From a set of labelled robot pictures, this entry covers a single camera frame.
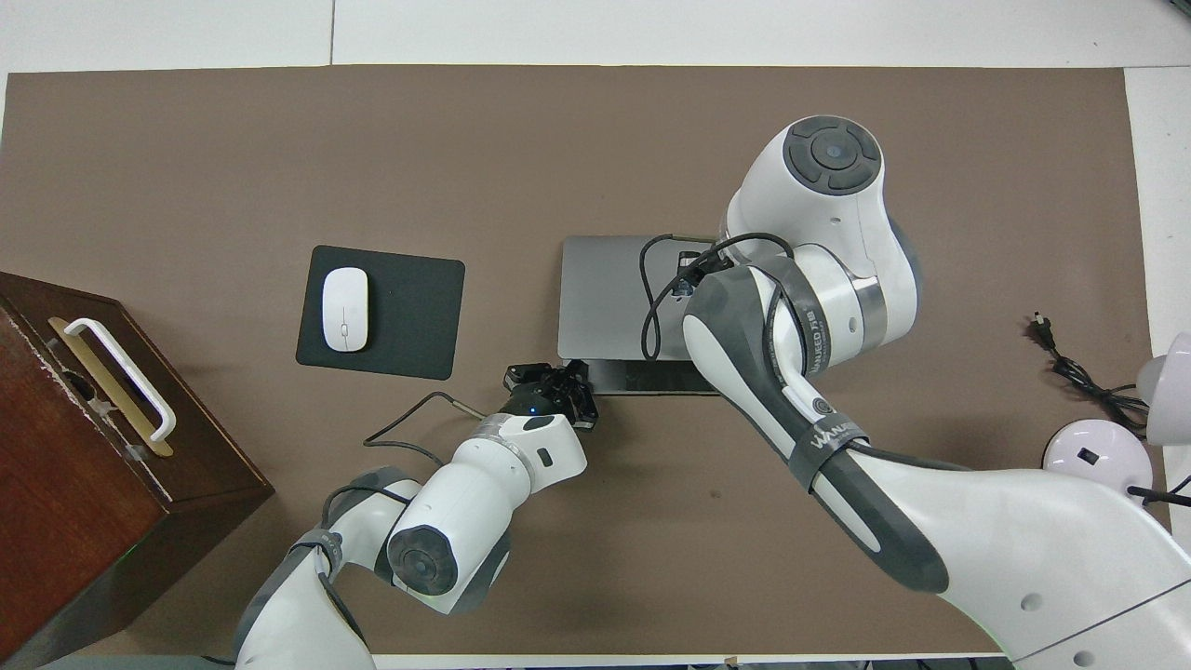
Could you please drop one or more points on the silver grey laptop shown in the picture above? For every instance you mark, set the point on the silver grey laptop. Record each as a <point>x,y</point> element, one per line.
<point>605,298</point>

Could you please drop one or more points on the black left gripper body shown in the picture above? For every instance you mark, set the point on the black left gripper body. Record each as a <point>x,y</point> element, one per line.
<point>540,395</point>

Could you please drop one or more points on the black mouse pad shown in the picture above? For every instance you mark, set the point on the black mouse pad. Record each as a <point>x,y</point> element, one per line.
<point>419,316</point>

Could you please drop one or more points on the brown table mat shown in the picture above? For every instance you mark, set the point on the brown table mat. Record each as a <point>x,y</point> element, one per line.
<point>279,140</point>

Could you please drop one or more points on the white computer mouse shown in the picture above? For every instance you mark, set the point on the white computer mouse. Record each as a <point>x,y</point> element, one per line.
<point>345,307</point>

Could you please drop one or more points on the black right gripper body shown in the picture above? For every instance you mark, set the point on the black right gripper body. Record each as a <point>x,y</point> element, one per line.
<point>690,274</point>

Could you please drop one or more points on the dark brown wooden box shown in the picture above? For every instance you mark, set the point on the dark brown wooden box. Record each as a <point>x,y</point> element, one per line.
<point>74,521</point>

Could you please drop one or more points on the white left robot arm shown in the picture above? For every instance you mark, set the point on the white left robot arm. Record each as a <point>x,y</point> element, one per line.
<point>456,521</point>

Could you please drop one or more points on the white desk lamp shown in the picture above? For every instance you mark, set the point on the white desk lamp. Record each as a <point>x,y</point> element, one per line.
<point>1089,447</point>

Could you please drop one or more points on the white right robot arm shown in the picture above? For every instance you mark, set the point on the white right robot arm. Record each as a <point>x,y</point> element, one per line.
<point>977,530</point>

